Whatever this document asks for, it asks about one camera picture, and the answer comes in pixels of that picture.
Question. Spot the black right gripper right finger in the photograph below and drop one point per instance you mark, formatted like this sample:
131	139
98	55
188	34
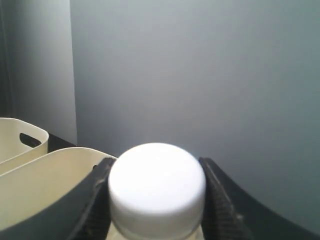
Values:
230	213

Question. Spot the clear bottle white cap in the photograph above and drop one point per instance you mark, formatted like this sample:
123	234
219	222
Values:
157	192

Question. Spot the cream bin middle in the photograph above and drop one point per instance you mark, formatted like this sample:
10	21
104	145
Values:
20	143

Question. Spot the cream bin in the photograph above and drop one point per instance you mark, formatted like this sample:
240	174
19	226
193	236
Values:
20	143
34	186

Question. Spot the cream bin right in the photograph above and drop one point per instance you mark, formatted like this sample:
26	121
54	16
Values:
34	186

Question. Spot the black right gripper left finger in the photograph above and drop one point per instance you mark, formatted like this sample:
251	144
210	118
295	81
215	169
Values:
81	214

